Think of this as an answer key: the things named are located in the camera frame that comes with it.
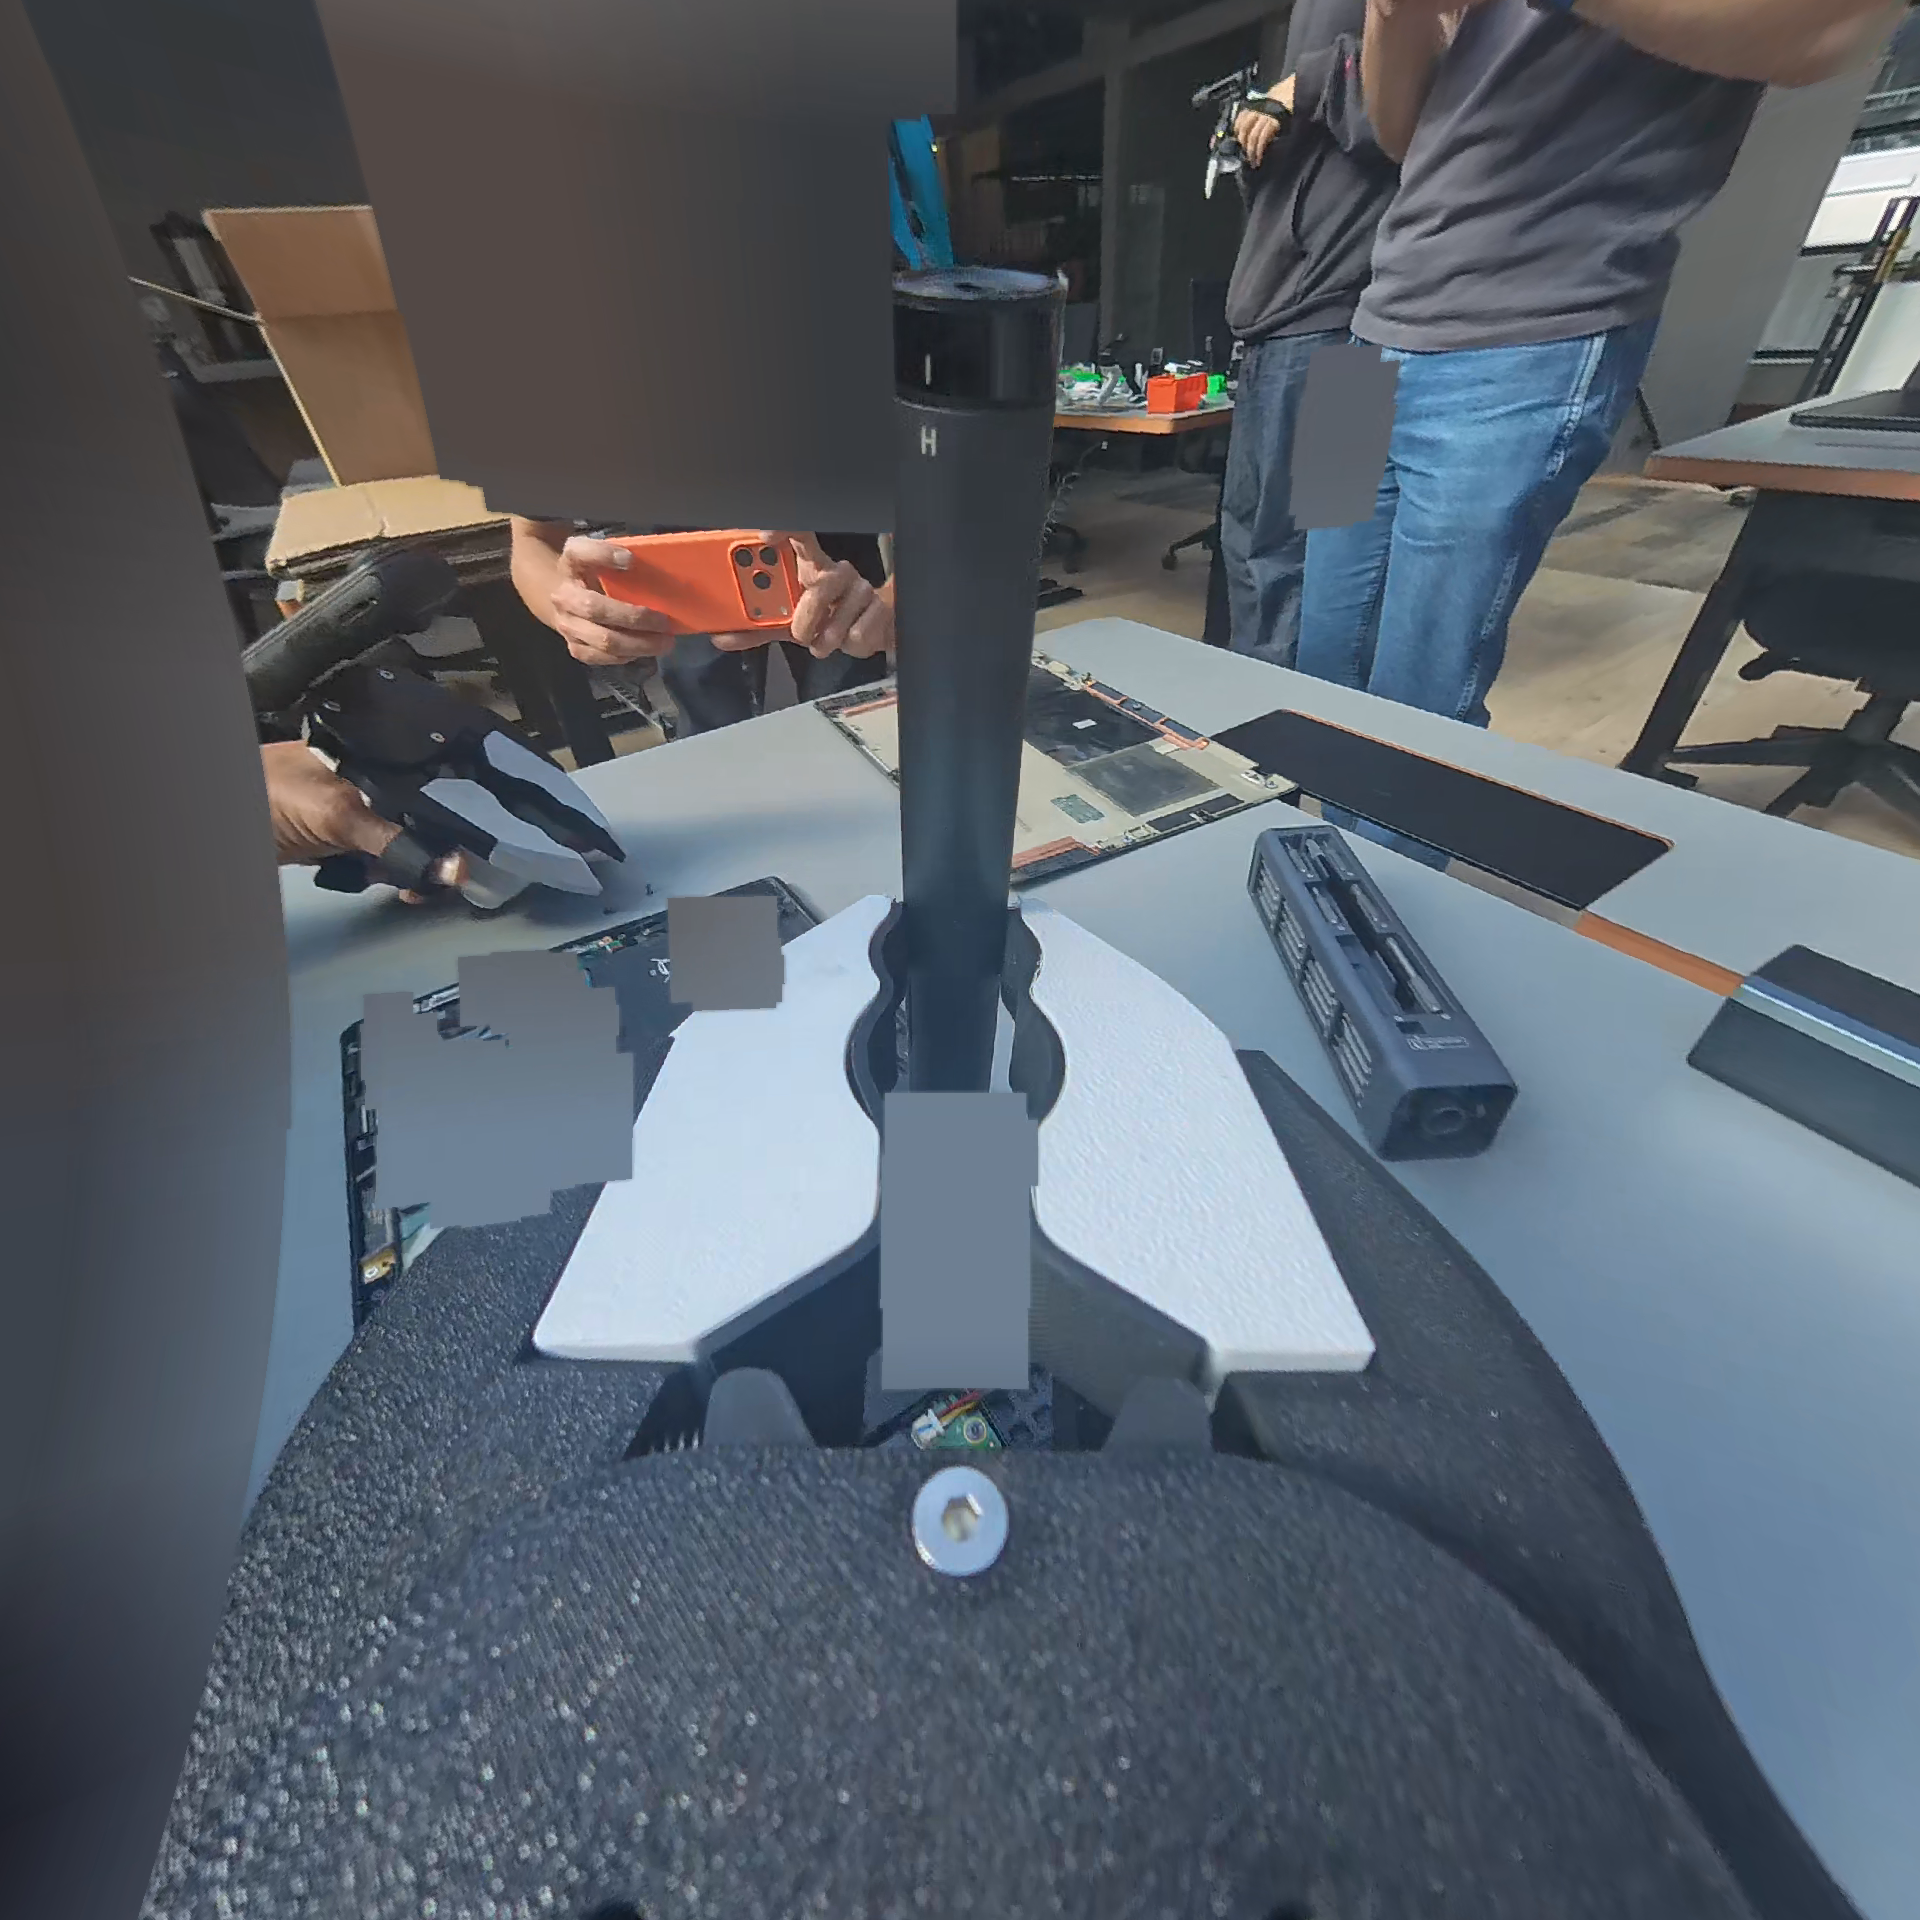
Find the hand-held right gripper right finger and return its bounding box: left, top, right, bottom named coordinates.
left=1012, top=895, right=1377, bottom=1368

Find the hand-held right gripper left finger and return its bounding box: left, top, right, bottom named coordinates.
left=532, top=895, right=903, bottom=1367

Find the cluttered wood-edged table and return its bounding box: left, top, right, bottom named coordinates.
left=1050, top=359, right=1238, bottom=440

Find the orange smartphone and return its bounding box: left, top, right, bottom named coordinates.
left=582, top=527, right=804, bottom=639

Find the black electric screwdriver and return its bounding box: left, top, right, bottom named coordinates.
left=889, top=267, right=1070, bottom=1096

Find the grey wood-edged desk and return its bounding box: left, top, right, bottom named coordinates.
left=1642, top=386, right=1920, bottom=506

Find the black wood-edged desk panel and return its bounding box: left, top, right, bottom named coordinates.
left=1207, top=708, right=1748, bottom=992

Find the cardboard box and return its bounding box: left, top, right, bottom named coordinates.
left=201, top=206, right=518, bottom=578

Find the person's left hand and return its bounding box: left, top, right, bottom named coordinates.
left=282, top=743, right=463, bottom=906

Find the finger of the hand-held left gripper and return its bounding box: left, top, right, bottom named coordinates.
left=420, top=765, right=596, bottom=868
left=483, top=731, right=629, bottom=864

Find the grey screwdriver bit case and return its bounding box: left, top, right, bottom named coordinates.
left=1247, top=822, right=1521, bottom=1164

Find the white desk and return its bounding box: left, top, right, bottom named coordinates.
left=246, top=615, right=1920, bottom=1920

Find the black laptop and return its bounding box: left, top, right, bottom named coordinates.
left=337, top=872, right=1052, bottom=1453

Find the black office chair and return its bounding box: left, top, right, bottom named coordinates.
left=1740, top=568, right=1920, bottom=826

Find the laptop bottom cover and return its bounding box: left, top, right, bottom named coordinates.
left=813, top=652, right=1298, bottom=888

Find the black desk leg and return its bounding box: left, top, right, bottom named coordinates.
left=1621, top=487, right=1779, bottom=780

